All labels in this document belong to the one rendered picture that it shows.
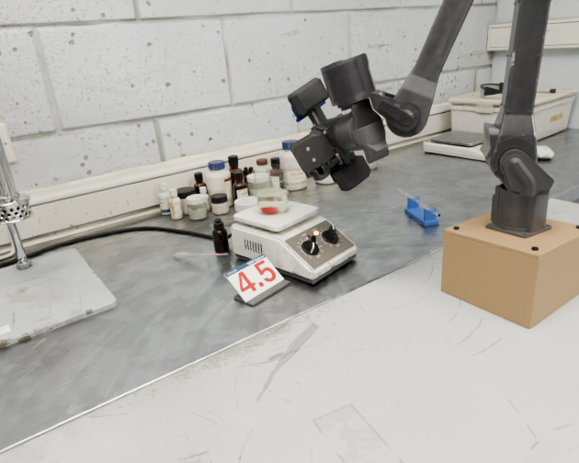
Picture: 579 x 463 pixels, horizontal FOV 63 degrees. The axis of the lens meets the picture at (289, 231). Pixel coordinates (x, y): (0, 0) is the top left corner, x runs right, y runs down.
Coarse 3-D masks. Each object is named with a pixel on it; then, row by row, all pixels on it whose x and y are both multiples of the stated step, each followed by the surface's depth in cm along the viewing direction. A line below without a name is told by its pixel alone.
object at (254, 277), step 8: (256, 264) 80; (264, 264) 80; (240, 272) 77; (248, 272) 78; (256, 272) 79; (264, 272) 79; (272, 272) 80; (232, 280) 75; (240, 280) 76; (248, 280) 77; (256, 280) 78; (264, 280) 78; (272, 280) 79; (240, 288) 75; (248, 288) 76; (256, 288) 77
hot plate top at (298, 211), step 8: (256, 208) 90; (296, 208) 88; (304, 208) 88; (312, 208) 88; (240, 216) 87; (248, 216) 86; (256, 216) 86; (264, 216) 86; (272, 216) 85; (280, 216) 85; (288, 216) 85; (296, 216) 84; (304, 216) 85; (256, 224) 83; (264, 224) 82; (272, 224) 81; (280, 224) 81; (288, 224) 82
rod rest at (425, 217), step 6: (408, 198) 105; (408, 204) 105; (414, 204) 106; (408, 210) 105; (414, 210) 104; (420, 210) 104; (426, 210) 98; (414, 216) 102; (420, 216) 101; (426, 216) 98; (432, 216) 98; (420, 222) 100; (426, 222) 98; (432, 222) 98; (438, 222) 99
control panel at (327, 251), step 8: (320, 224) 86; (328, 224) 87; (304, 232) 83; (312, 232) 84; (320, 232) 84; (336, 232) 86; (288, 240) 80; (296, 240) 81; (304, 240) 82; (320, 240) 83; (344, 240) 85; (296, 248) 80; (320, 248) 81; (328, 248) 82; (336, 248) 83; (344, 248) 83; (304, 256) 79; (312, 256) 79; (320, 256) 80; (328, 256) 81; (312, 264) 78; (320, 264) 79
